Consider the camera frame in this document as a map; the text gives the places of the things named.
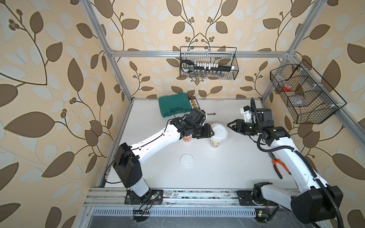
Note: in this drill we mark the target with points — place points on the black screwdriver bit box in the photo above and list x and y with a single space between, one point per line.
194 102

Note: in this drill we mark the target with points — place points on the black wire basket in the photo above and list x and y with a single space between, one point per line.
213 63
313 98

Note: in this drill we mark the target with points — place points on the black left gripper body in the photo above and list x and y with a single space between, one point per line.
202 131

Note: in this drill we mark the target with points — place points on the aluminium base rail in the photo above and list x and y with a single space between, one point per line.
204 203

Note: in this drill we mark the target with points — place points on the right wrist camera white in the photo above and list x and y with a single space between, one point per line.
247 114

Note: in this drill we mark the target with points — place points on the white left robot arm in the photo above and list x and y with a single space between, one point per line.
126 168

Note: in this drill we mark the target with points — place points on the green plastic tool case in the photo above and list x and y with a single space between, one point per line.
174 104

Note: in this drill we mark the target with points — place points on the black handled scissors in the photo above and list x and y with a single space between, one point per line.
187 66

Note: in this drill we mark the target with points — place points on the black wire basket right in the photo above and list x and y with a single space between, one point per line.
313 98

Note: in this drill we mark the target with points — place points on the paper milk tea cup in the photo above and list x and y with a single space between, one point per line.
187 138
216 142

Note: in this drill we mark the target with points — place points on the clear plastic lid left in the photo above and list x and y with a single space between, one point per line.
186 161

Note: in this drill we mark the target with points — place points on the red object in basket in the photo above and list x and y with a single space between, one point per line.
286 87

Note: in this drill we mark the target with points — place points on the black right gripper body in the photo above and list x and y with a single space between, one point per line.
250 128

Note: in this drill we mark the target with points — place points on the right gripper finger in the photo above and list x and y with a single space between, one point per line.
237 129
235 124

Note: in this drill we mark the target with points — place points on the black wire basket back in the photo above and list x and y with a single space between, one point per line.
213 63

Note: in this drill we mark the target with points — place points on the white plastic cup lid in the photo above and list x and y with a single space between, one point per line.
220 132

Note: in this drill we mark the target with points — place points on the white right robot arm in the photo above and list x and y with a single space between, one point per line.
316 200

